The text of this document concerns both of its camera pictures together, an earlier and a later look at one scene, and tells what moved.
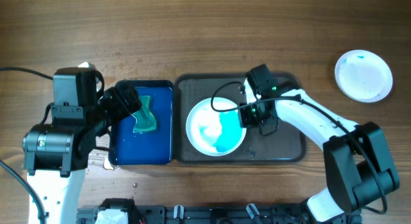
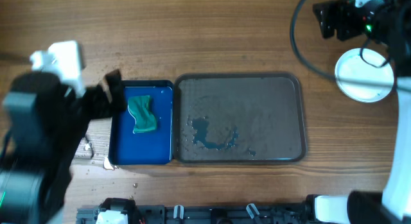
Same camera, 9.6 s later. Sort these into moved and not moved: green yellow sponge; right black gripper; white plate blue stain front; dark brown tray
Moved: white plate blue stain front; right black gripper
Not moved: green yellow sponge; dark brown tray
